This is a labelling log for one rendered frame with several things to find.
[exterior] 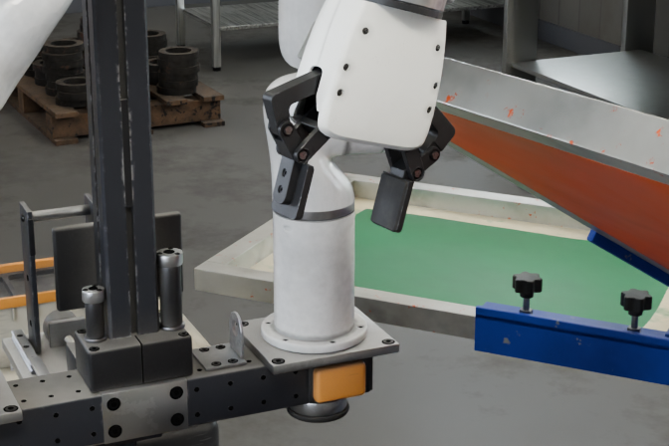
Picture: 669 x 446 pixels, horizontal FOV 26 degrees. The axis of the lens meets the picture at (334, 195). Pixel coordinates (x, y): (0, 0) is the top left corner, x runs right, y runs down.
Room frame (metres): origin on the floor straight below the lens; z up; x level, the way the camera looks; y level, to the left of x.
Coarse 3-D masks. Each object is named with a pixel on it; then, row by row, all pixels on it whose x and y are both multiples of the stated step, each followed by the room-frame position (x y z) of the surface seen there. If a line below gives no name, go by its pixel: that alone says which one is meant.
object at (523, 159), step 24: (456, 120) 1.21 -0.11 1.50; (456, 144) 1.39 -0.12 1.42; (480, 144) 1.29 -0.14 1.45; (504, 144) 1.21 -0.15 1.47; (528, 144) 1.14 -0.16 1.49; (504, 168) 1.39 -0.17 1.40; (528, 168) 1.29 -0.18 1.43; (552, 168) 1.21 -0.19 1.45; (576, 168) 1.14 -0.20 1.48; (552, 192) 1.39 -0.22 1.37; (576, 192) 1.29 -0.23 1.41; (600, 192) 1.21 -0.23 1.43; (600, 216) 1.39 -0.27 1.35; (624, 216) 1.29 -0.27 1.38; (648, 216) 1.21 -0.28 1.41; (624, 240) 1.50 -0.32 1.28; (648, 240) 1.39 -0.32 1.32
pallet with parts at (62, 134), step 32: (160, 32) 7.24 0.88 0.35; (32, 64) 7.13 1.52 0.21; (64, 64) 6.71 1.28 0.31; (160, 64) 6.76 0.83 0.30; (192, 64) 6.77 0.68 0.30; (32, 96) 6.74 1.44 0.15; (64, 96) 6.51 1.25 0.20; (160, 96) 6.73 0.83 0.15; (192, 96) 6.83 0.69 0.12; (64, 128) 6.45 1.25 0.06
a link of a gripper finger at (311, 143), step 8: (312, 112) 0.99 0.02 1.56; (304, 120) 0.99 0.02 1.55; (312, 120) 0.98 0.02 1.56; (296, 128) 0.98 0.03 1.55; (304, 128) 0.99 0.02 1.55; (312, 128) 0.98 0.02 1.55; (304, 136) 0.99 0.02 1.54; (312, 136) 0.97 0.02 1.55; (320, 136) 0.97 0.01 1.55; (328, 136) 0.97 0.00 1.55; (304, 144) 0.96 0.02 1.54; (312, 144) 0.97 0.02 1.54; (320, 144) 0.97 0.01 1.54; (280, 152) 0.98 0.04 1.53; (296, 152) 0.96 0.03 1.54; (304, 152) 0.96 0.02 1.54; (312, 152) 0.97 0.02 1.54; (296, 160) 0.96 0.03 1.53; (304, 160) 0.96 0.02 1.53
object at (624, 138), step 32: (448, 64) 1.17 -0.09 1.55; (448, 96) 1.15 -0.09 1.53; (480, 96) 1.12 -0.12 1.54; (512, 96) 1.10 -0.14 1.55; (544, 96) 1.07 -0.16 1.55; (576, 96) 1.05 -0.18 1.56; (512, 128) 1.10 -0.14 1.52; (544, 128) 1.05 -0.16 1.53; (576, 128) 1.03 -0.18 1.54; (608, 128) 1.01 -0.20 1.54; (640, 128) 0.99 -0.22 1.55; (480, 160) 1.42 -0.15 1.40; (608, 160) 1.01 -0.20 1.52; (640, 160) 0.97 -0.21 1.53; (640, 256) 1.58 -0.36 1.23
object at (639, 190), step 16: (544, 144) 1.10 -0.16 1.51; (576, 160) 1.09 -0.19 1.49; (592, 160) 1.05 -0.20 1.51; (592, 176) 1.13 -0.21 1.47; (608, 176) 1.09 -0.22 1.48; (624, 176) 1.05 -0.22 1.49; (640, 176) 1.01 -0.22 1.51; (624, 192) 1.13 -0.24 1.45; (640, 192) 1.09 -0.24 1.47; (656, 192) 1.05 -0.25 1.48; (656, 208) 1.13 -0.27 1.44
